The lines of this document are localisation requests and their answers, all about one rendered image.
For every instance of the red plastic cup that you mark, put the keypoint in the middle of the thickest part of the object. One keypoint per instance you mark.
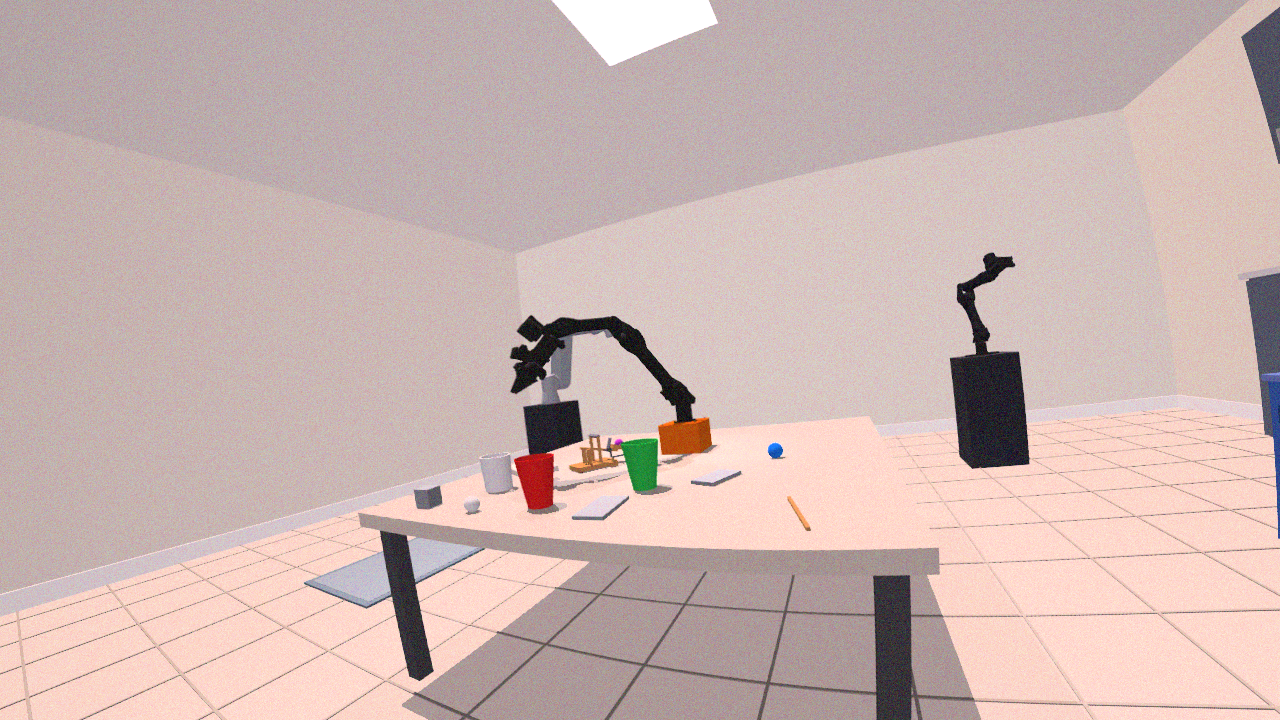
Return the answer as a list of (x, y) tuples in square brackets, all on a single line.
[(536, 478)]

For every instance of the orange thin stick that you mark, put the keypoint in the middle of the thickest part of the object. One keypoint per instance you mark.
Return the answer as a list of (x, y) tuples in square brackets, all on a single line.
[(798, 513)]

